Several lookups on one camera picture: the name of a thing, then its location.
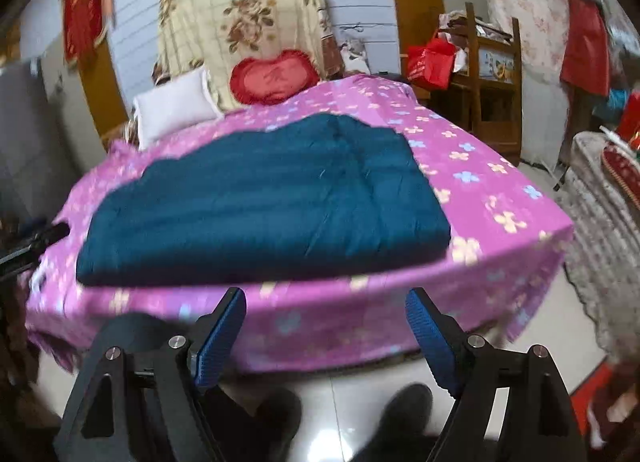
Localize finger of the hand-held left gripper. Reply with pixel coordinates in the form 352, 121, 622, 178
0, 222, 71, 281

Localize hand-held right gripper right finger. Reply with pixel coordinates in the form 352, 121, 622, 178
405, 287, 587, 462

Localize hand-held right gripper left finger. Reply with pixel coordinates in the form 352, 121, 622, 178
52, 287, 248, 462

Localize teal down jacket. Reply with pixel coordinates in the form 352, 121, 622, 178
76, 113, 452, 288

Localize pink white clothes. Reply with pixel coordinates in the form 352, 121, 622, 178
439, 11, 501, 40

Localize person's right shoe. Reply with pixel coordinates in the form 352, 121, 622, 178
350, 383, 435, 462

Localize person's shoe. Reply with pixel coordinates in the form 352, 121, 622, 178
350, 383, 435, 462
222, 387, 303, 462

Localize person's left shoe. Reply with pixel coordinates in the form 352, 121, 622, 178
222, 387, 303, 462

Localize pink floral bedsheet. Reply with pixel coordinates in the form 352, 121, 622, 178
22, 73, 575, 375

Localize brown wooden panel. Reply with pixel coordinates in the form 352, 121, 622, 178
80, 29, 132, 143

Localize red floor mat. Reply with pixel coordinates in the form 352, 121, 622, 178
570, 361, 621, 423

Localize white pillow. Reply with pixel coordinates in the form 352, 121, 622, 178
132, 67, 225, 150

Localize beige crocheted sofa cover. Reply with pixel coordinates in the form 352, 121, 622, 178
565, 129, 640, 358

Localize red hanging banner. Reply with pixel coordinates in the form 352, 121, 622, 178
60, 0, 113, 63

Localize wooden shelf rack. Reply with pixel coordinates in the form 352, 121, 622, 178
435, 2, 523, 165

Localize red embroidered cushion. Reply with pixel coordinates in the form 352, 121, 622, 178
600, 144, 640, 208

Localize red heart-shaped cushion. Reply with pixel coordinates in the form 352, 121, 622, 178
230, 48, 321, 106

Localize red shopping bag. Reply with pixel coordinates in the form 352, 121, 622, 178
406, 37, 457, 91

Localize white patterned cloth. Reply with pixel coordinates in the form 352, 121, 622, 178
340, 37, 376, 75

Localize beige floral checked blanket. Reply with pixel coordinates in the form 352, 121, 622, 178
152, 0, 333, 113

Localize red hanging cloth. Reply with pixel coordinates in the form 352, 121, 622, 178
560, 0, 612, 98

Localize pink floral curtain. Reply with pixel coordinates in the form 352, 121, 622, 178
482, 0, 573, 170

